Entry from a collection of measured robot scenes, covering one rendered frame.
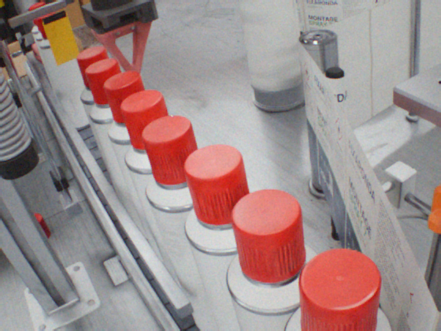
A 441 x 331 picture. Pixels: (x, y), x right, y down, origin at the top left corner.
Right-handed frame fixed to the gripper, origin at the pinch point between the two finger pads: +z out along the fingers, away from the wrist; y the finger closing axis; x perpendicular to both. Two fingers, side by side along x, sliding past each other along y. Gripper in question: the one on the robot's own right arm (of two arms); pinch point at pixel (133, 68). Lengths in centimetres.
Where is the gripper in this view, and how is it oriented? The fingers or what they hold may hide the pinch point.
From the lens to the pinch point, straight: 57.9
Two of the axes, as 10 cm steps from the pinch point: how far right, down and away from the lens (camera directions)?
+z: 1.6, 8.0, 5.8
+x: -8.4, 4.2, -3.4
